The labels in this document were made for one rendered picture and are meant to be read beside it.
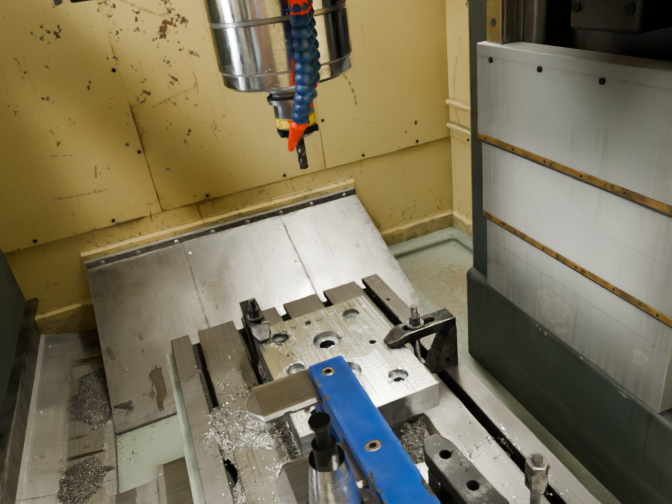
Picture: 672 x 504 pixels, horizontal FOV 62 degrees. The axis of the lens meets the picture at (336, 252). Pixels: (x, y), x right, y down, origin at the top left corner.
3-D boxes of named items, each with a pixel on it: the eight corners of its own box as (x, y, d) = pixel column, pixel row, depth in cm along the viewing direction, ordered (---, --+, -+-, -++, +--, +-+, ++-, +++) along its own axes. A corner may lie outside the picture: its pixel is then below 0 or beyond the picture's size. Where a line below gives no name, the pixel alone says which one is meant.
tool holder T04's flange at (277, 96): (322, 99, 66) (319, 77, 65) (272, 108, 65) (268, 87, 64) (310, 89, 72) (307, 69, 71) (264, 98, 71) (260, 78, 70)
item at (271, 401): (254, 430, 53) (252, 424, 53) (242, 396, 58) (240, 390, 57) (322, 404, 55) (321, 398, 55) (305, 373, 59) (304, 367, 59)
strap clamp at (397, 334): (394, 389, 99) (386, 321, 92) (386, 378, 102) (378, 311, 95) (458, 365, 103) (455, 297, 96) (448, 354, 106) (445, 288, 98)
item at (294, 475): (288, 524, 44) (286, 517, 44) (270, 474, 48) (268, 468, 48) (368, 489, 46) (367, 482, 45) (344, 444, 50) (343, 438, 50)
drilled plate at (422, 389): (304, 460, 83) (299, 436, 81) (257, 352, 107) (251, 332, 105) (439, 405, 89) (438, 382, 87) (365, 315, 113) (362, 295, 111)
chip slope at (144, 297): (119, 488, 124) (78, 401, 111) (111, 330, 180) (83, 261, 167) (465, 355, 147) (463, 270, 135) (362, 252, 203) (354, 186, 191)
